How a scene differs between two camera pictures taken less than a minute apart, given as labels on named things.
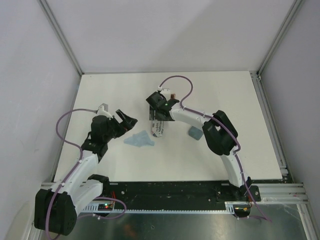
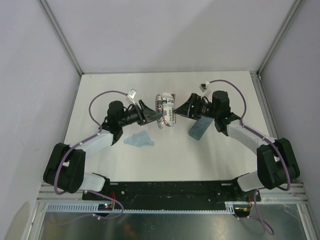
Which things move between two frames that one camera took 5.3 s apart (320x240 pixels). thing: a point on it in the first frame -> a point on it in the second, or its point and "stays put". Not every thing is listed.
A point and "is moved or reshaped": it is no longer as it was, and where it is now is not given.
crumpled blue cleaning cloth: (140, 139) stays put
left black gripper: (127, 124) -> (145, 114)
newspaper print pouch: (157, 128) is moved or reshaped
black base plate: (181, 192) stays put
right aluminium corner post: (296, 7) stays put
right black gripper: (152, 115) -> (186, 109)
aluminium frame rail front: (271, 193) stays put
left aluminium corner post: (46, 7) stays put
